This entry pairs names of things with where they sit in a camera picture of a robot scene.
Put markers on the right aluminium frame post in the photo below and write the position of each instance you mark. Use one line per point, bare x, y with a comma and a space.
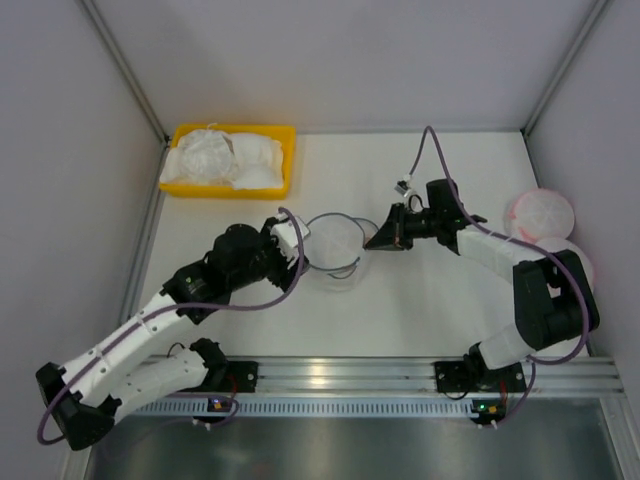
588, 24

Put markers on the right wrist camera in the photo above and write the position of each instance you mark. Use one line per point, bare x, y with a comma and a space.
403, 186

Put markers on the aluminium frame post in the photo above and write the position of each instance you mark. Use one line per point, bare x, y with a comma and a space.
100, 26
588, 24

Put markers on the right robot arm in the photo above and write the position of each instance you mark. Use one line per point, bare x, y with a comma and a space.
553, 300

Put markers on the pink-trimmed laundry bag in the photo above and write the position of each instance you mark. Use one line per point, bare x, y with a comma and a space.
539, 214
555, 244

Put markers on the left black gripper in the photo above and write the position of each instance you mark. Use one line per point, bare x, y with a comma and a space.
288, 270

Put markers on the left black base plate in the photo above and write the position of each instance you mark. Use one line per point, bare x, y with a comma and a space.
231, 377

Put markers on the left aluminium frame post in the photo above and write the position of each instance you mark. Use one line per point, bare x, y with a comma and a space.
100, 26

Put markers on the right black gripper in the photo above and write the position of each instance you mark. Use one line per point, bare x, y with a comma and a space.
398, 227

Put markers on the slotted white cable duct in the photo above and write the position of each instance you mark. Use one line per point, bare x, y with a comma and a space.
325, 407

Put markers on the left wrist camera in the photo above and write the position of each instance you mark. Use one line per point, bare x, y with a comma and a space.
286, 238

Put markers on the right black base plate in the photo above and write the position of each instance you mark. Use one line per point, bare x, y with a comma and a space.
471, 376

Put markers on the lower pink-trimmed laundry bag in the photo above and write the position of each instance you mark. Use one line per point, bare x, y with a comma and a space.
555, 244

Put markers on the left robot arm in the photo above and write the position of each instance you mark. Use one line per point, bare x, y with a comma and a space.
247, 270

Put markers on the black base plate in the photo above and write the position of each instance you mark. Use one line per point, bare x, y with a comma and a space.
231, 377
471, 376

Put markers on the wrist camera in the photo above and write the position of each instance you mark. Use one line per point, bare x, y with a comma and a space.
286, 238
403, 186

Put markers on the upper pink-trimmed laundry bag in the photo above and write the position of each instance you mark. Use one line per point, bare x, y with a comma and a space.
539, 214

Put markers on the yellow plastic bin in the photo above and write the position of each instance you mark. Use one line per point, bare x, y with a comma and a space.
285, 134

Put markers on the clear mesh laundry bag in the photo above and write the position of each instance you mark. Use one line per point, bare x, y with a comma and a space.
335, 250

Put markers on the aluminium front rail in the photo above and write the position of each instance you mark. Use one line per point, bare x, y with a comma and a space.
582, 377

